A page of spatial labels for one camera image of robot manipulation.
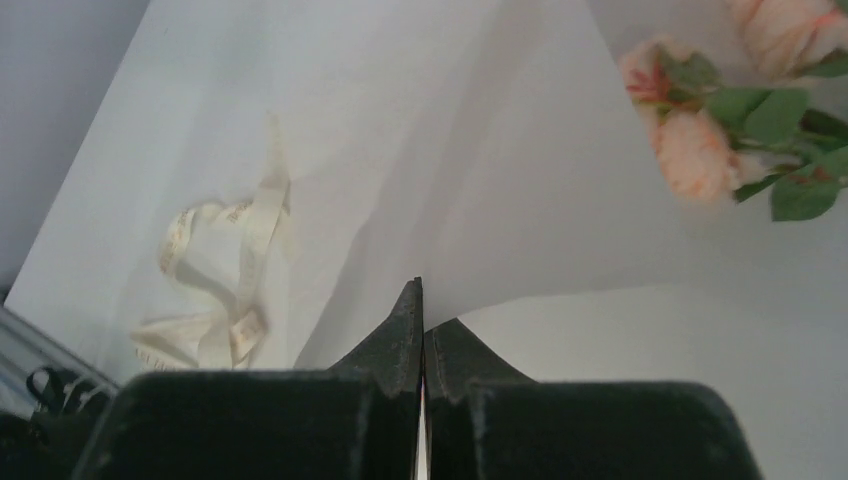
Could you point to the translucent white wrapping paper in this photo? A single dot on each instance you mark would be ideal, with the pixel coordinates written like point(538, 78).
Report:
point(486, 147)

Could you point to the cream printed ribbon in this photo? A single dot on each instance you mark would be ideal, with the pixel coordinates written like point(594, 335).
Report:
point(215, 255)

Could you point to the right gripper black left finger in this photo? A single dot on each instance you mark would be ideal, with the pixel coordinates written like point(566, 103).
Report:
point(358, 419)

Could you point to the pink fake rose stem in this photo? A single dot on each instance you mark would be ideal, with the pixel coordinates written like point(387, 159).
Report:
point(786, 39)
point(717, 143)

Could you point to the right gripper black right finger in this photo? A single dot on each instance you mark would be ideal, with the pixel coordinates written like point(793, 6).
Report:
point(488, 420)

